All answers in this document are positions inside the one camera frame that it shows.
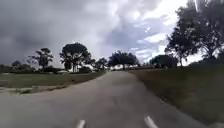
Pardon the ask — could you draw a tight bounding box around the wide low dark tree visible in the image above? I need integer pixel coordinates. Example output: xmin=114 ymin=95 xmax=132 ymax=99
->
xmin=107 ymin=50 xmax=139 ymax=71

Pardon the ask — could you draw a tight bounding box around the small dark tree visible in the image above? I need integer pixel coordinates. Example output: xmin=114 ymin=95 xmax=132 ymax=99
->
xmin=92 ymin=56 xmax=109 ymax=71

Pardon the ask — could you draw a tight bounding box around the dark bush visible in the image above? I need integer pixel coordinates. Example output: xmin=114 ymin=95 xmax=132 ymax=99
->
xmin=78 ymin=65 xmax=93 ymax=74

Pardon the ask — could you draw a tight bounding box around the pale concrete path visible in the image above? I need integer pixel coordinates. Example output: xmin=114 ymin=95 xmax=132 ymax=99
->
xmin=0 ymin=70 xmax=224 ymax=128

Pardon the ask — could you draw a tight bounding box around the big broad dark tree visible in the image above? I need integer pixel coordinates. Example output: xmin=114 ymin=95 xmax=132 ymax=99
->
xmin=59 ymin=41 xmax=93 ymax=73

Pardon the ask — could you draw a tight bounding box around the low rounded dark tree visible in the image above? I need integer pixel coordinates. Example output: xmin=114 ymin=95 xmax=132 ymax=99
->
xmin=149 ymin=54 xmax=179 ymax=69

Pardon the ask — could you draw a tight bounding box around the thin sparse tree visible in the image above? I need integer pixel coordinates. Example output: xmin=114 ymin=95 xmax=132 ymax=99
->
xmin=27 ymin=47 xmax=55 ymax=73

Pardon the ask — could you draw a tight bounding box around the flat grass field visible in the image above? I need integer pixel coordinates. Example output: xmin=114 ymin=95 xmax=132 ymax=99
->
xmin=0 ymin=70 xmax=108 ymax=98

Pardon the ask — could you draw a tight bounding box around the tall dark tree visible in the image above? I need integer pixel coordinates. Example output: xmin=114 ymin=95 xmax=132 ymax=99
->
xmin=164 ymin=6 xmax=201 ymax=68
xmin=191 ymin=0 xmax=224 ymax=64

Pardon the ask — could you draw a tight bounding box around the grass slope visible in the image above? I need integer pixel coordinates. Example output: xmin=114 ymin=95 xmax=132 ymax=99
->
xmin=128 ymin=62 xmax=224 ymax=126

